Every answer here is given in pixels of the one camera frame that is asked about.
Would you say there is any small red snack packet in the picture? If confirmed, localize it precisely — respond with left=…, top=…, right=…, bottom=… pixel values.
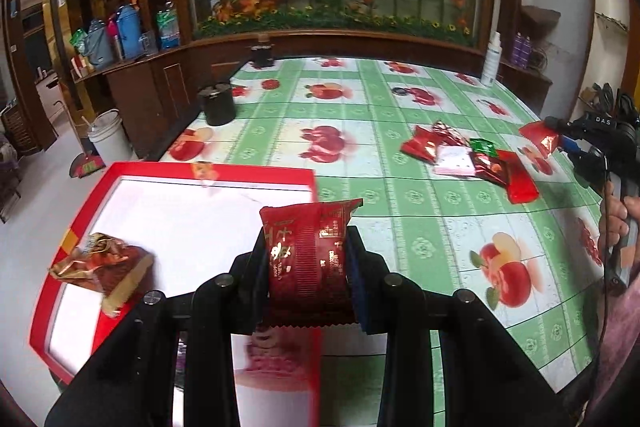
left=518, top=120, right=560, bottom=158

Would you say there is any dark red snack packet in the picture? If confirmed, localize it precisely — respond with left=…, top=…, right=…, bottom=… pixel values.
left=260, top=198, right=363, bottom=327

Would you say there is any red cake packet gold text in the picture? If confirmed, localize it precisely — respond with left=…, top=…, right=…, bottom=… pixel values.
left=497, top=150, right=539, bottom=205

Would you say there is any brown gold snack bag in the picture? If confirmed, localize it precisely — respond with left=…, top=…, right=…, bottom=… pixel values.
left=49, top=233, right=155, bottom=317

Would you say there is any person's right hand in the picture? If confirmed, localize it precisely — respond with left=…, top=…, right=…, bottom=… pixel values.
left=598, top=195, right=640, bottom=251

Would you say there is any red tray with white base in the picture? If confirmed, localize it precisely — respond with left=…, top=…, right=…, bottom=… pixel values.
left=28, top=159, right=324, bottom=427

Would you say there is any green snack packet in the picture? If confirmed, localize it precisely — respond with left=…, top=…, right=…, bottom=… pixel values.
left=469, top=139, right=499, bottom=158

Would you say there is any white plastic bottle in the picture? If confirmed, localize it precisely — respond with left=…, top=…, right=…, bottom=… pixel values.
left=480, top=31, right=502, bottom=87

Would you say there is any pink white snack packet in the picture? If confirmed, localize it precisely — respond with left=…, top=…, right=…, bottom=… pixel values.
left=434, top=145, right=475, bottom=176

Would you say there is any green patterned tablecloth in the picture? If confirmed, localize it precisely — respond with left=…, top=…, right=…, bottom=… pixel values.
left=159, top=55, right=609, bottom=427

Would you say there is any red foil snack packet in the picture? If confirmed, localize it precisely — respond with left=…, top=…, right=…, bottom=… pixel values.
left=400, top=120, right=470, bottom=165

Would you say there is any black round container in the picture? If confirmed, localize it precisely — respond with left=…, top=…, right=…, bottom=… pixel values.
left=198, top=82, right=236, bottom=127

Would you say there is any red broom dustpan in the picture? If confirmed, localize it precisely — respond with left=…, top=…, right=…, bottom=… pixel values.
left=56, top=100, right=105, bottom=179

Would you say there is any white plastic bucket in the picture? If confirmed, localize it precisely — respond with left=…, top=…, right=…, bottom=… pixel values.
left=88, top=108, right=134, bottom=166

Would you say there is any water bottle green label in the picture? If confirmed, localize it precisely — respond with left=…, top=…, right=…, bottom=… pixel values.
left=156, top=0, right=180, bottom=50

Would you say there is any grey thermos jug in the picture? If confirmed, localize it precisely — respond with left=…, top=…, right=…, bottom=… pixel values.
left=85, top=20, right=115, bottom=70

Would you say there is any blue thermos jug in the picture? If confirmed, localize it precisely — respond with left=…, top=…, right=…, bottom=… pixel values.
left=116, top=4, right=142, bottom=60

